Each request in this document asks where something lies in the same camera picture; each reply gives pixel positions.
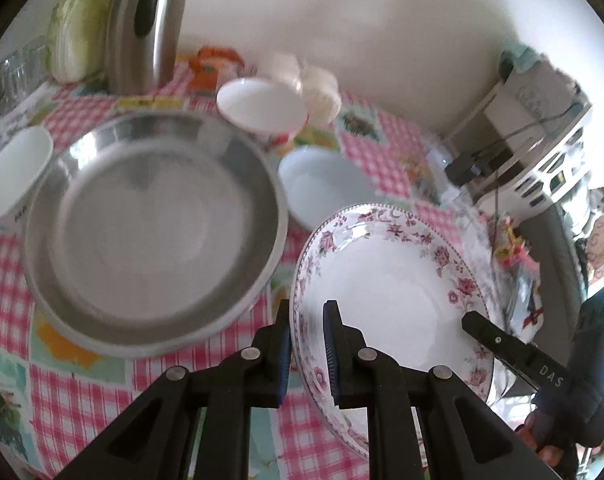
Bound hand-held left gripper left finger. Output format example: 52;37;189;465
54;299;294;480

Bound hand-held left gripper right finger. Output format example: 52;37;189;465
322;300;559;480

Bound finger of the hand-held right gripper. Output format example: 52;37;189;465
460;311;535;376

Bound floral rimmed white plate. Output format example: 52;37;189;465
291;203;498;461

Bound light blue bowl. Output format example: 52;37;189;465
277;146;378;232

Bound white bowl with red print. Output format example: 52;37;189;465
216;76;310;148

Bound plain white bowl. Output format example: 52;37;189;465
0;126;54;221

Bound person's right hand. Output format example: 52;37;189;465
514;407;580;478

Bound black charger adapter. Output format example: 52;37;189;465
444;152;499;187

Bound white cutout shelf rack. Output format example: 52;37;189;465
447;67;597;211

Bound pink checked tablecloth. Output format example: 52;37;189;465
0;50;488;480

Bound teal cloth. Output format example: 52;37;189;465
497;44;550;78

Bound orange snack packet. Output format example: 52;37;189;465
189;46;245;92

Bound stainless steel thermos jug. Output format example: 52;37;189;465
104;0;188;96

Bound napa cabbage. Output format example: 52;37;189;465
47;0;117;85

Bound clear glass cups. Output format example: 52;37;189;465
0;37;50;121

